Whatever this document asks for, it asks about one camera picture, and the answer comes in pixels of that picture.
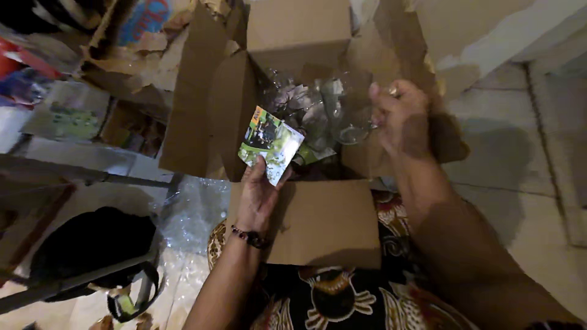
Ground person's left hand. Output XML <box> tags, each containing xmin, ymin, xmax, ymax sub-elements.
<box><xmin>238</xmin><ymin>154</ymin><xmax>293</xmax><ymax>235</ymax></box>

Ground person's right hand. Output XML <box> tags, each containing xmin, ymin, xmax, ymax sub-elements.
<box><xmin>369</xmin><ymin>79</ymin><xmax>430</xmax><ymax>160</ymax></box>

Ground green picture card packet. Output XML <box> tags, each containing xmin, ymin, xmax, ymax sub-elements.
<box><xmin>238</xmin><ymin>105</ymin><xmax>305</xmax><ymax>187</ymax></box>

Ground clear plastic bag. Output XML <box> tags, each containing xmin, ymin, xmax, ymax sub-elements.
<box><xmin>323</xmin><ymin>71</ymin><xmax>383</xmax><ymax>146</ymax></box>

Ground person's left forearm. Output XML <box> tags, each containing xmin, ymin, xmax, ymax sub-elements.
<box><xmin>183</xmin><ymin>225</ymin><xmax>269</xmax><ymax>330</ymax></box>

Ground person's right forearm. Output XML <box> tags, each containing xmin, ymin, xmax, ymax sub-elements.
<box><xmin>390</xmin><ymin>149</ymin><xmax>587</xmax><ymax>330</ymax></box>

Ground green white flat packet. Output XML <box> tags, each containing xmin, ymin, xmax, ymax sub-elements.
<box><xmin>292</xmin><ymin>141</ymin><xmax>338</xmax><ymax>167</ymax></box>

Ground large open cardboard box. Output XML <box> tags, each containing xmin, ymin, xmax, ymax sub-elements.
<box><xmin>159</xmin><ymin>0</ymin><xmax>471</xmax><ymax>270</ymax></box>

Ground clear plastic sheet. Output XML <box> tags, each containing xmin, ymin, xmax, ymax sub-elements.
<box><xmin>160</xmin><ymin>175</ymin><xmax>232</xmax><ymax>255</ymax></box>

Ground pile of clear wrapped packets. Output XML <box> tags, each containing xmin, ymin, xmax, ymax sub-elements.
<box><xmin>261</xmin><ymin>69</ymin><xmax>342</xmax><ymax>154</ymax></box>

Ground person's legs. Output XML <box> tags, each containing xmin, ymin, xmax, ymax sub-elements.
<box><xmin>207</xmin><ymin>189</ymin><xmax>478</xmax><ymax>330</ymax></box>

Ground small brown cardboard box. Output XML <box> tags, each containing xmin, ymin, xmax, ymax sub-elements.
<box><xmin>99</xmin><ymin>98</ymin><xmax>168</xmax><ymax>159</ymax></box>

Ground torn cardboard box, blue print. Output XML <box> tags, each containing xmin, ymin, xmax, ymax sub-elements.
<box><xmin>76</xmin><ymin>0</ymin><xmax>195</xmax><ymax>104</ymax></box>

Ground small green wrapper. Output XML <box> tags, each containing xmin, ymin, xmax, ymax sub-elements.
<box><xmin>115</xmin><ymin>294</ymin><xmax>137</xmax><ymax>317</ymax></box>

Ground pale box with green print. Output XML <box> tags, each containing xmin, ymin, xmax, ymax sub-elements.
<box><xmin>22</xmin><ymin>82</ymin><xmax>112</xmax><ymax>141</ymax></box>

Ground blue plastic packet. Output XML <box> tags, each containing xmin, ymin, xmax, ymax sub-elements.
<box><xmin>0</xmin><ymin>67</ymin><xmax>52</xmax><ymax>110</ymax></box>

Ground red plastic packet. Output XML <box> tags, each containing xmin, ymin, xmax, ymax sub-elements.
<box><xmin>0</xmin><ymin>37</ymin><xmax>61</xmax><ymax>81</ymax></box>

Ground black white striped cloth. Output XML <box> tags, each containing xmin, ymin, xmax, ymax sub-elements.
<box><xmin>0</xmin><ymin>0</ymin><xmax>105</xmax><ymax>35</ymax></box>

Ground black bag with strap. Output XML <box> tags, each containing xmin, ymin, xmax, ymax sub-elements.
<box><xmin>30</xmin><ymin>206</ymin><xmax>160</xmax><ymax>323</ymax></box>

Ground grey metal frame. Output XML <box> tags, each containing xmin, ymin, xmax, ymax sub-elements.
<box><xmin>0</xmin><ymin>153</ymin><xmax>184</xmax><ymax>317</ymax></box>

